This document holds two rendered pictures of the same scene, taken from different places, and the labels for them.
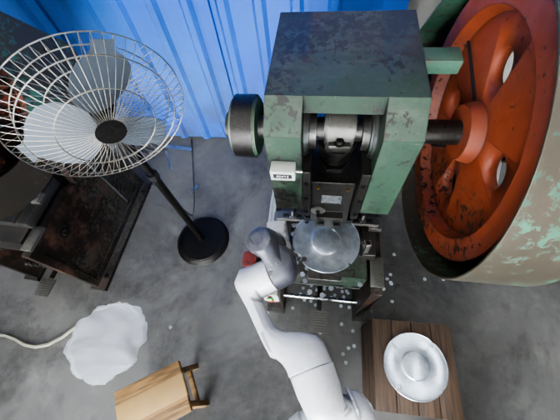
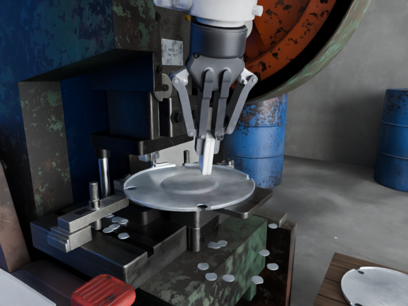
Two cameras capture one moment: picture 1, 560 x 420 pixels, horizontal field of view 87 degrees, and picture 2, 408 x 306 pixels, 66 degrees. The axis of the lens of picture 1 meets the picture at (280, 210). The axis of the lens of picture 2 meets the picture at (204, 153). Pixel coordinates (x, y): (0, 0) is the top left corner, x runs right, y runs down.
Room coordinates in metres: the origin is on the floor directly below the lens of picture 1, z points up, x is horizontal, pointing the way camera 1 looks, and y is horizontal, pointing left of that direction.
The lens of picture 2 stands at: (0.25, 0.44, 1.02)
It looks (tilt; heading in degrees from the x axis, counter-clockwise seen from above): 14 degrees down; 289
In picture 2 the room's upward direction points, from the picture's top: straight up
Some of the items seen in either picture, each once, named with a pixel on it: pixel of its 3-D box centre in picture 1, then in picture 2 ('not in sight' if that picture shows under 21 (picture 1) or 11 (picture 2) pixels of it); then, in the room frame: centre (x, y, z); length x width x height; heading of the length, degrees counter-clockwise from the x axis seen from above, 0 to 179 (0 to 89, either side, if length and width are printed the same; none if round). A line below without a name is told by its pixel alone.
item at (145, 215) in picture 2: not in sight; (147, 197); (0.61, -0.21, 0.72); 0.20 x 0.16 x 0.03; 75
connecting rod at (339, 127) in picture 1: (337, 142); not in sight; (0.61, -0.21, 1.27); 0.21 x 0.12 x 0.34; 165
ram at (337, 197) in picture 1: (331, 192); (156, 66); (0.57, -0.20, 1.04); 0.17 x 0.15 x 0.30; 165
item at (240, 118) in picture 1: (258, 126); not in sight; (0.69, 0.02, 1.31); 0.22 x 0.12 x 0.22; 165
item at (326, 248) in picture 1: (326, 240); (189, 183); (0.49, -0.18, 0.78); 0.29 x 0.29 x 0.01
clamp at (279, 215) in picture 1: (291, 215); (91, 207); (0.65, -0.05, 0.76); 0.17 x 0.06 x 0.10; 75
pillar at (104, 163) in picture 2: not in sight; (104, 169); (0.69, -0.15, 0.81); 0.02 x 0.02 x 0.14
